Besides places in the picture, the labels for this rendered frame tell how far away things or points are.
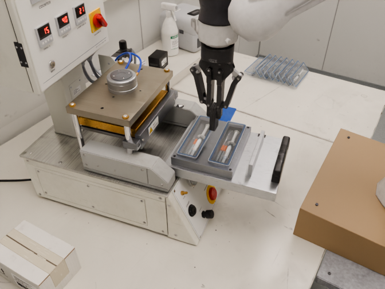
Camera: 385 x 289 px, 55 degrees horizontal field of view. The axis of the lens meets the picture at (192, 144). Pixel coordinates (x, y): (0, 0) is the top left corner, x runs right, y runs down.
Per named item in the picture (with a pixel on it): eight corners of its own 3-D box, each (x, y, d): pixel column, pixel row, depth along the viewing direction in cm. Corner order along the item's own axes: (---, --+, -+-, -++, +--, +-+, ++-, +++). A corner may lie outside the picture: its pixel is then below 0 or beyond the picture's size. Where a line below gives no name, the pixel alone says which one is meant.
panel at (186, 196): (199, 240, 104) (171, 191, 95) (228, 171, 126) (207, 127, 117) (205, 240, 103) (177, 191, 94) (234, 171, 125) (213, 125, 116)
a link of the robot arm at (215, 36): (232, 28, 74) (230, 53, 78) (248, 7, 83) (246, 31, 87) (175, 19, 78) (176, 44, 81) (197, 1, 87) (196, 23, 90)
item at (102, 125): (81, 129, 100) (74, 98, 94) (120, 89, 117) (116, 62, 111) (137, 142, 96) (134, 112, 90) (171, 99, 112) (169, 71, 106)
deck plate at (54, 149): (19, 157, 106) (18, 154, 106) (86, 96, 131) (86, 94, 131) (167, 198, 94) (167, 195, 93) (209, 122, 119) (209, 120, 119)
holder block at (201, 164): (171, 164, 97) (170, 156, 95) (196, 122, 111) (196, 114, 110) (232, 179, 92) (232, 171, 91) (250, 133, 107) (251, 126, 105)
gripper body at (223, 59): (193, 45, 81) (193, 82, 87) (231, 51, 78) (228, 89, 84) (205, 32, 86) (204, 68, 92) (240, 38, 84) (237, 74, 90)
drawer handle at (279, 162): (270, 182, 92) (272, 170, 89) (281, 145, 103) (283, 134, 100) (278, 183, 91) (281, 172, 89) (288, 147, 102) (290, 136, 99)
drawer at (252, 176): (164, 175, 99) (162, 153, 94) (192, 129, 115) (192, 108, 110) (274, 204, 91) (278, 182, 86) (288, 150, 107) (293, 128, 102)
